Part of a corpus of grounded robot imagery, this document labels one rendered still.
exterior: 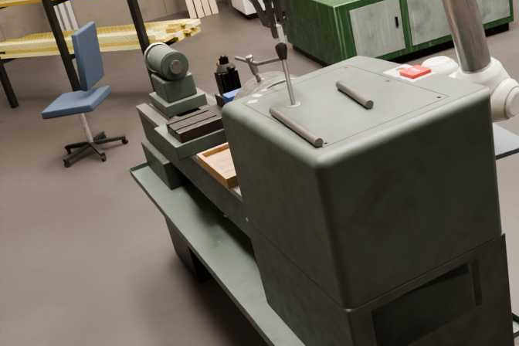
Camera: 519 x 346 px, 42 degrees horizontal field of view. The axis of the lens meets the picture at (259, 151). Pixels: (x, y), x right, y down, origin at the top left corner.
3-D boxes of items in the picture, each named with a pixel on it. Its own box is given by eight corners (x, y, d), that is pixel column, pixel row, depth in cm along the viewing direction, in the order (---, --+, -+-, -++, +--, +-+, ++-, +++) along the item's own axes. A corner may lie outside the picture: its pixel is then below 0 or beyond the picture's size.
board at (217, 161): (319, 152, 239) (317, 142, 237) (228, 189, 227) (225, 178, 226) (282, 131, 265) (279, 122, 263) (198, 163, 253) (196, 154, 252)
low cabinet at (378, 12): (428, 7, 735) (421, -53, 709) (517, 29, 596) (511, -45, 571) (288, 49, 704) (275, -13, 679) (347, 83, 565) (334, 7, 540)
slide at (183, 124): (278, 107, 273) (276, 97, 271) (181, 144, 259) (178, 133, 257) (259, 98, 288) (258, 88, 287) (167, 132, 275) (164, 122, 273)
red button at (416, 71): (432, 75, 174) (431, 68, 173) (413, 83, 172) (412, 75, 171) (418, 71, 179) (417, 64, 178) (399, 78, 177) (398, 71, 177)
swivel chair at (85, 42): (130, 131, 573) (94, 19, 535) (132, 154, 524) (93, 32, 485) (64, 150, 567) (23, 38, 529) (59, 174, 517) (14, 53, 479)
